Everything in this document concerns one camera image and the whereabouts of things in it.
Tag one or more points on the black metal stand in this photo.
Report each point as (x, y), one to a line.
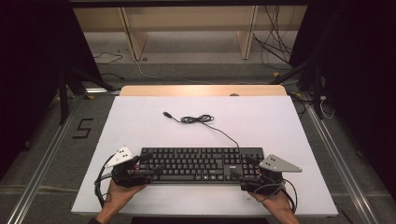
(63, 96)
(317, 90)

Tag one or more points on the wooden table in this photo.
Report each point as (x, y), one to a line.
(186, 90)

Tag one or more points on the person's left hand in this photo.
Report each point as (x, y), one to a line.
(123, 194)

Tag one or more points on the wooden shelf unit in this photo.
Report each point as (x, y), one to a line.
(134, 37)

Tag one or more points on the short silver bar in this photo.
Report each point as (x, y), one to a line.
(101, 90)

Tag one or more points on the aluminium floor rail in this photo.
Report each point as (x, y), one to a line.
(40, 168)
(342, 161)

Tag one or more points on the white board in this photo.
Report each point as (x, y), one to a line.
(255, 124)

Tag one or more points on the black keyboard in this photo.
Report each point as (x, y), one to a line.
(199, 165)

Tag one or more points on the person's right hand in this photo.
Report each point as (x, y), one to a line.
(275, 202)

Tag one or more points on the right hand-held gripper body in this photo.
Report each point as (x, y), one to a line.
(267, 183)

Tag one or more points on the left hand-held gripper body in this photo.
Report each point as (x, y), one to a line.
(124, 175)

